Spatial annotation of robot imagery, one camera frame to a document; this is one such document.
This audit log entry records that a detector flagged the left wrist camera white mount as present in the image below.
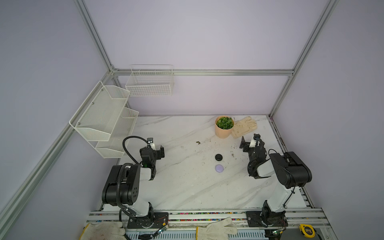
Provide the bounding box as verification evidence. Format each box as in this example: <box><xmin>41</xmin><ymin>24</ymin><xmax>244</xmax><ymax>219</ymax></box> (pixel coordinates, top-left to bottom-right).
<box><xmin>147</xmin><ymin>138</ymin><xmax>156</xmax><ymax>150</ymax></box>

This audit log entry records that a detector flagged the white glove front centre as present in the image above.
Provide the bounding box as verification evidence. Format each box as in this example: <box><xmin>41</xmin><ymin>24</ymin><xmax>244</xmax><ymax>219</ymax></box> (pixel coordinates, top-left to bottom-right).
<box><xmin>196</xmin><ymin>217</ymin><xmax>238</xmax><ymax>240</ymax></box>

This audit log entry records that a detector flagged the white wire basket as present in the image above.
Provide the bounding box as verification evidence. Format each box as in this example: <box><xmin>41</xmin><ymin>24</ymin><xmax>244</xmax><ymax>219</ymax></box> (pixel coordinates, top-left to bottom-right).
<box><xmin>126</xmin><ymin>65</ymin><xmax>174</xmax><ymax>97</ymax></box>

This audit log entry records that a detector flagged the white mesh shelf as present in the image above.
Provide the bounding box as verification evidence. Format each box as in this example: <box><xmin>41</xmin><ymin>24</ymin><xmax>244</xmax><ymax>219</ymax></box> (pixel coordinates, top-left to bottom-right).
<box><xmin>69</xmin><ymin>82</ymin><xmax>130</xmax><ymax>142</ymax></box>
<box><xmin>96</xmin><ymin>108</ymin><xmax>139</xmax><ymax>159</ymax></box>

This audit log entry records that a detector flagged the white mesh shelf lower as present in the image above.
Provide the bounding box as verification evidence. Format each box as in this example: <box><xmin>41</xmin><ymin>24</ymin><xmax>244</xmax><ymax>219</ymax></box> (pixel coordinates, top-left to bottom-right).
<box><xmin>96</xmin><ymin>108</ymin><xmax>139</xmax><ymax>159</ymax></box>

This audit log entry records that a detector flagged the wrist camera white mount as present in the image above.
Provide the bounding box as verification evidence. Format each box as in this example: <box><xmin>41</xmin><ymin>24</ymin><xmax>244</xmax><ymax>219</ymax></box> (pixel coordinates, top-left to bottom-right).
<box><xmin>249</xmin><ymin>138</ymin><xmax>259</xmax><ymax>148</ymax></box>
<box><xmin>147</xmin><ymin>138</ymin><xmax>156</xmax><ymax>150</ymax></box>

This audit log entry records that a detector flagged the black earbud charging case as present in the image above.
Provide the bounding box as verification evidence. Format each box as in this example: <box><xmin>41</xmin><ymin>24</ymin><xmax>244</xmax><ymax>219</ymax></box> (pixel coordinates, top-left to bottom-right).
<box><xmin>215</xmin><ymin>154</ymin><xmax>223</xmax><ymax>162</ymax></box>

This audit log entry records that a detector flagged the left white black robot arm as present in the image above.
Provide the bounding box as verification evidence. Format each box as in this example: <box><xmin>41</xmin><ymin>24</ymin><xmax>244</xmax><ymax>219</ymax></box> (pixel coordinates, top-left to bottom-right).
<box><xmin>102</xmin><ymin>136</ymin><xmax>165</xmax><ymax>221</ymax></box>

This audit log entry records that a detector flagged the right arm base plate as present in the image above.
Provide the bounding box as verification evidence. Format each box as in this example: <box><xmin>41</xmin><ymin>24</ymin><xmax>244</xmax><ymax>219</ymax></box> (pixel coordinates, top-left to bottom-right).
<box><xmin>246</xmin><ymin>211</ymin><xmax>288</xmax><ymax>228</ymax></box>

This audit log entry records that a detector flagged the yellow tape measure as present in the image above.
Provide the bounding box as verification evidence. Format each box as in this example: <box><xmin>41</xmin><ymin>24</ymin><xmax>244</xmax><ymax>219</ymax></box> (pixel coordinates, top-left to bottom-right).
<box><xmin>299</xmin><ymin>224</ymin><xmax>316</xmax><ymax>239</ymax></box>

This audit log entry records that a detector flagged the white glove front left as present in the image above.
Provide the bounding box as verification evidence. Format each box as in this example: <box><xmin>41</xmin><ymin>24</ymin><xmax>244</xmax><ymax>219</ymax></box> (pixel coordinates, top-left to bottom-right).
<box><xmin>79</xmin><ymin>222</ymin><xmax>126</xmax><ymax>240</ymax></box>

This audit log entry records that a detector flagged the white mesh shelf upper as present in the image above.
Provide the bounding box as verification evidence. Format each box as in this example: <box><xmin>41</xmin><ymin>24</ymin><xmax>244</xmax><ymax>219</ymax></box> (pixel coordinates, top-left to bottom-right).
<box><xmin>69</xmin><ymin>82</ymin><xmax>130</xmax><ymax>142</ymax></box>

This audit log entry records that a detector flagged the potted green plant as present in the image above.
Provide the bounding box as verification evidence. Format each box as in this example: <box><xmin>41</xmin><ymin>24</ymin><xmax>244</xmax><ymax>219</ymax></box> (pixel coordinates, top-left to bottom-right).
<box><xmin>215</xmin><ymin>116</ymin><xmax>235</xmax><ymax>139</ymax></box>

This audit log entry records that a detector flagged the white glove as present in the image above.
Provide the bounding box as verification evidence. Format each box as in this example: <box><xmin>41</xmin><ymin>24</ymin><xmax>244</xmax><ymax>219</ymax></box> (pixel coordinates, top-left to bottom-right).
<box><xmin>196</xmin><ymin>217</ymin><xmax>238</xmax><ymax>240</ymax></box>
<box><xmin>79</xmin><ymin>222</ymin><xmax>126</xmax><ymax>240</ymax></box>

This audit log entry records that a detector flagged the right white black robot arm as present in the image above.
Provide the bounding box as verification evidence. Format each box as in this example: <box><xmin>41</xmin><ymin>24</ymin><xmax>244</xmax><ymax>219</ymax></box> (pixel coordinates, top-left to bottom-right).
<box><xmin>240</xmin><ymin>134</ymin><xmax>312</xmax><ymax>228</ymax></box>

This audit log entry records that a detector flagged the lilac round disc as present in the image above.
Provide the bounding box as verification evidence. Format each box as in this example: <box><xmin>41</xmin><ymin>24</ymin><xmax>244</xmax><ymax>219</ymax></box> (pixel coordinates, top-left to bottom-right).
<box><xmin>215</xmin><ymin>165</ymin><xmax>224</xmax><ymax>173</ymax></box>

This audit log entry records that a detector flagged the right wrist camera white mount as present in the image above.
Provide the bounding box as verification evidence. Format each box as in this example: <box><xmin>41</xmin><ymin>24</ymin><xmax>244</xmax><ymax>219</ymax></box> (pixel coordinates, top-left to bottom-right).
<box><xmin>249</xmin><ymin>138</ymin><xmax>259</xmax><ymax>148</ymax></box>

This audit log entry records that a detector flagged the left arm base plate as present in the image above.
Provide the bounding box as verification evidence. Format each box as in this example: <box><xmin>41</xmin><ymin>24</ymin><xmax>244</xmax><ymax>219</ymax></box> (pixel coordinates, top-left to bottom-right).
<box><xmin>127</xmin><ymin>212</ymin><xmax>169</xmax><ymax>229</ymax></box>

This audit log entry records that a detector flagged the beige work glove on table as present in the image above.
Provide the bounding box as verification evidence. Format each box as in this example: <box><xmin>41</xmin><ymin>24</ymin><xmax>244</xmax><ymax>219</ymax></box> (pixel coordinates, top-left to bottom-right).
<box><xmin>231</xmin><ymin>116</ymin><xmax>258</xmax><ymax>139</ymax></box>

